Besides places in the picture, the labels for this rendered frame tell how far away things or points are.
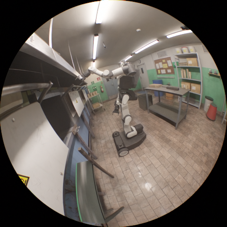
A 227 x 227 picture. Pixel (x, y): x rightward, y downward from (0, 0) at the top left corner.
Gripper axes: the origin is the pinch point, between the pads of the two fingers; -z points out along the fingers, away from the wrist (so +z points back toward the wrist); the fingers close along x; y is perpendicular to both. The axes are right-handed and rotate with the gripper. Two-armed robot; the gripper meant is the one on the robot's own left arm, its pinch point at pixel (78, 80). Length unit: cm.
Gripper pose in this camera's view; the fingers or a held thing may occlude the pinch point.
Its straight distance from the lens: 104.3
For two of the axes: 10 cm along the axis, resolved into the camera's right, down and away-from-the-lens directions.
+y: 2.7, 3.5, -9.0
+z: 7.6, -6.5, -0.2
